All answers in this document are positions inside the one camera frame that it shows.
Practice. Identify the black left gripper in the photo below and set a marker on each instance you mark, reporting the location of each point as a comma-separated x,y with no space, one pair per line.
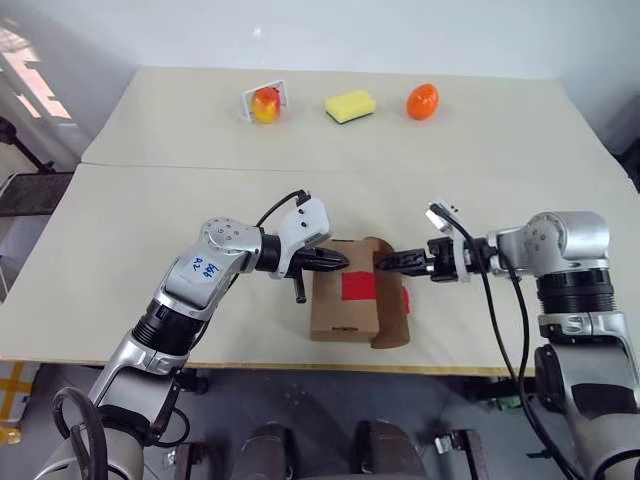
307,259

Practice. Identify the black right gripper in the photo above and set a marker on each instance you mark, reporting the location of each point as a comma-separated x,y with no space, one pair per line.
442,260

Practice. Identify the brown cardboard box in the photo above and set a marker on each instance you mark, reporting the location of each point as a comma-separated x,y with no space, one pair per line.
340,315

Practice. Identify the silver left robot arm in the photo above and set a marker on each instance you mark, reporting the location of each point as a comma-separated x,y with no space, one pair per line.
200,280

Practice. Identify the red tape seal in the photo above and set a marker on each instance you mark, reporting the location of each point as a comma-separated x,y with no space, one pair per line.
359,286

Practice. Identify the yellow sponge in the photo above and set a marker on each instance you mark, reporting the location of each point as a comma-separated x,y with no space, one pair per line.
350,106

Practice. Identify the orange toy mango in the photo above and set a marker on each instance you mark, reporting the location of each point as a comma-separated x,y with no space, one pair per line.
422,101

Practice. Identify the red yellow toy apple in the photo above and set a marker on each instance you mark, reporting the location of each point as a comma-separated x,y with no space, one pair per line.
265,106

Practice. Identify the green small object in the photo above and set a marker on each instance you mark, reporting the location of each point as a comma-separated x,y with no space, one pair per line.
507,404

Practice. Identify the dark rounded shape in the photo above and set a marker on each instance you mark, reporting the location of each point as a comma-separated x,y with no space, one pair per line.
270,455
390,452

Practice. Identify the black object beside table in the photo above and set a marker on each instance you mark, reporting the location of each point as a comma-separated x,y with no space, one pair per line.
630,167

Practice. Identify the black woven mat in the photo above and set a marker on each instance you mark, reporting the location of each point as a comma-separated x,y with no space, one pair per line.
35,195

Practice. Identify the black tripod stand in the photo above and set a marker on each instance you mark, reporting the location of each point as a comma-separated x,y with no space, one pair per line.
22,147

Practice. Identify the yellow round object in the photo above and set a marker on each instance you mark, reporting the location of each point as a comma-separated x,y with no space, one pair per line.
10,435

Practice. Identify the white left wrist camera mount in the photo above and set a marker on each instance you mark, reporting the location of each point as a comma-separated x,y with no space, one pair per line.
302,227

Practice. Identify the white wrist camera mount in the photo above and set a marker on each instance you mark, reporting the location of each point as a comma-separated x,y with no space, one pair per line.
462,260
302,227

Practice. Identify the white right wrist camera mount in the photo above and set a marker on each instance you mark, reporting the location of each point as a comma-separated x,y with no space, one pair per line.
462,260

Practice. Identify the dark caster bracket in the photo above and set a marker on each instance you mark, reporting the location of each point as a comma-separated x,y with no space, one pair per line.
460,455
180,462

